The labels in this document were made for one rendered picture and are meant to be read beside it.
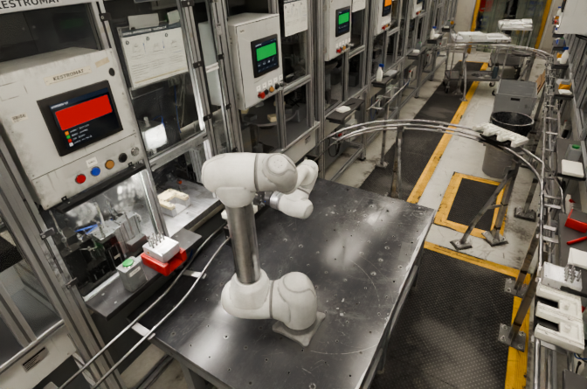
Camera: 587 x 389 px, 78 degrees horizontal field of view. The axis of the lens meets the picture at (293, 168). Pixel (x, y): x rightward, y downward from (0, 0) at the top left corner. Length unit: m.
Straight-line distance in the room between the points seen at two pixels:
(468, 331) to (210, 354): 1.66
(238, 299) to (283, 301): 0.18
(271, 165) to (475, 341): 1.91
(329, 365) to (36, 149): 1.32
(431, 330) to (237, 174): 1.83
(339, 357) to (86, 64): 1.46
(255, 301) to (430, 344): 1.36
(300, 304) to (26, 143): 1.11
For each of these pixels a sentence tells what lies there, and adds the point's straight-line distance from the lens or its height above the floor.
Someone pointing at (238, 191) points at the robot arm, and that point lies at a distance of 1.23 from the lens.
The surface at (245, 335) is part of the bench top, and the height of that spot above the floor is 0.68.
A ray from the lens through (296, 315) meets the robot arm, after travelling 1.58.
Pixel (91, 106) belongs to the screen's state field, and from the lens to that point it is 1.48.
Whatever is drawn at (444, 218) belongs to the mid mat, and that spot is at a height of 0.01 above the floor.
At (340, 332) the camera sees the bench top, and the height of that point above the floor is 0.68.
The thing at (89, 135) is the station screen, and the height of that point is 1.57.
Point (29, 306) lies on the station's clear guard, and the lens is 1.69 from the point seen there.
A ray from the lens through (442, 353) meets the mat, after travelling 2.57.
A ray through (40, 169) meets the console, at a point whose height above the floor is 1.52.
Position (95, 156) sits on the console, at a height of 1.47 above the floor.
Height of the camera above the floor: 2.09
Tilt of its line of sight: 30 degrees down
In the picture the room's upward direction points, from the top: 3 degrees counter-clockwise
